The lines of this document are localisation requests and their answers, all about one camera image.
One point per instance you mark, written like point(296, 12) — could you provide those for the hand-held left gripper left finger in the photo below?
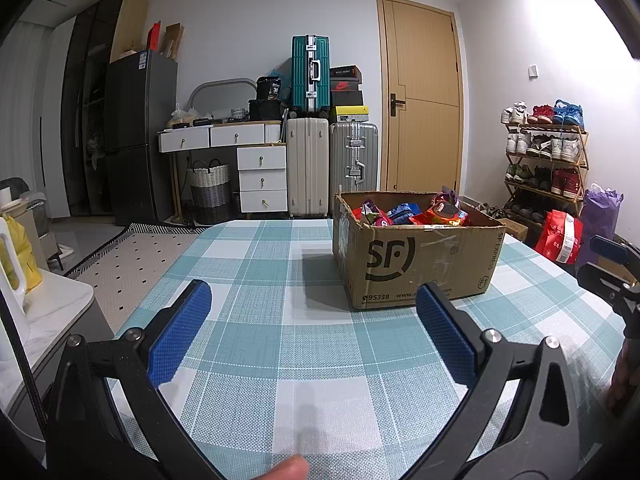
point(180, 330)

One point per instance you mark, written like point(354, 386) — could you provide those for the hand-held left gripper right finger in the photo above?
point(445, 335)

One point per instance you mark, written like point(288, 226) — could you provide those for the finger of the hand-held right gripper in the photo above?
point(600, 277)
point(607, 245)

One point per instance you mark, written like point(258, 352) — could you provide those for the brown cardboard box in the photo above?
point(400, 265)

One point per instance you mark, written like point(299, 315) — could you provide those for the red brown pie packet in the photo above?
point(442, 215)

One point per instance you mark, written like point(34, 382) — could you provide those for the blue cookie packet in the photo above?
point(402, 214)

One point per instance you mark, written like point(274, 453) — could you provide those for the purple grape snack bag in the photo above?
point(375, 215)

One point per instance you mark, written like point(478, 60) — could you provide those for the purple silver snack bag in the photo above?
point(446, 196)

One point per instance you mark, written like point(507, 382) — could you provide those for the red snack packet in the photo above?
point(359, 212)

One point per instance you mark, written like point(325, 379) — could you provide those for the person's right hand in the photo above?
point(625, 380)

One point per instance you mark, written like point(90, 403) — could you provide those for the person's left hand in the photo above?
point(280, 470)

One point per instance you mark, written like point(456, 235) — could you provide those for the red plastic bag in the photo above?
point(560, 235)

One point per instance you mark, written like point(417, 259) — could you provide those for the wooden shoe rack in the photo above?
point(584, 160)

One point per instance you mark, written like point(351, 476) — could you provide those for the white dotted rug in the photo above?
point(125, 255)

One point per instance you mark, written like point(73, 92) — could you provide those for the small brown box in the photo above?
point(515, 230)

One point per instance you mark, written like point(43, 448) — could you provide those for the shoe rack with shoes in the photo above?
point(555, 147)

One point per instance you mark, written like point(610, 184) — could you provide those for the pile of loose shoes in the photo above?
point(485, 209)

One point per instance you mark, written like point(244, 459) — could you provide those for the white side cabinet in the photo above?
point(55, 300)

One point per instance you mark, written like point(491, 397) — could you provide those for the grey white woven basket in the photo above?
point(210, 190)

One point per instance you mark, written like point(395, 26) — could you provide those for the yellow bag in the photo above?
point(27, 255)

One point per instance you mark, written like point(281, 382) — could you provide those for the white desk with drawers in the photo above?
point(262, 180)

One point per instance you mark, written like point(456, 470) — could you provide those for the white electric kettle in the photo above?
point(10, 280)

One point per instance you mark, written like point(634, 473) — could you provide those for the grey bin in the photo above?
point(30, 210)

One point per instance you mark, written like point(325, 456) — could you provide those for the silver suitcase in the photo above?
point(352, 160)

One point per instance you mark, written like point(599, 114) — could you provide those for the dark grey fridge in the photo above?
point(140, 135)

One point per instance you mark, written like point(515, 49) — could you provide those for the beige suitcase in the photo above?
point(307, 165)

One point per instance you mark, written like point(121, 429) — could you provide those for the wooden door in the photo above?
point(425, 100)

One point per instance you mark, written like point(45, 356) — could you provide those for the black bag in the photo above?
point(267, 110)

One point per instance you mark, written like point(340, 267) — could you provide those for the plain black shoe box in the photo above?
point(347, 99)

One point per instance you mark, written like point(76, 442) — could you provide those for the black canister white label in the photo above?
point(270, 89)

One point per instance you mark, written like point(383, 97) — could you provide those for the black shoe box red logo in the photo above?
point(346, 86)

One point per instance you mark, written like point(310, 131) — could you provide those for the teal suitcase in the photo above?
point(310, 75)

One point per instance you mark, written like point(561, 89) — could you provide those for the brown paper bag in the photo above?
point(175, 42)

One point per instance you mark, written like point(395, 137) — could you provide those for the red paper bag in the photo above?
point(155, 37)

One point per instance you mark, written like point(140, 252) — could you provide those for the grey arched mirror frame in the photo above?
point(222, 82)

